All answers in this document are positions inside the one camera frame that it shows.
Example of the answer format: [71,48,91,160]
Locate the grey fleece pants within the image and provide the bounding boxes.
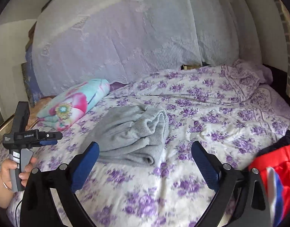
[79,105,169,167]

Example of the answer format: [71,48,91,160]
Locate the left hand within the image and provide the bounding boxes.
[0,157,37,208]

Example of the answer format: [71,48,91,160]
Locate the colourful floral folded blanket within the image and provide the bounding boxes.
[37,79,110,131]

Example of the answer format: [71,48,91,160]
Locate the red blue white garment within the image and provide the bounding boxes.
[248,130,290,226]

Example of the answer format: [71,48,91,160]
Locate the blue patterned cloth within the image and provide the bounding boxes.
[22,45,43,107]

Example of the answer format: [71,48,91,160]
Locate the purple floral pillow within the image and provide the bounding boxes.
[221,59,273,102]

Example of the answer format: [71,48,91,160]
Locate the black cable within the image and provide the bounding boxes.
[13,199,24,227]

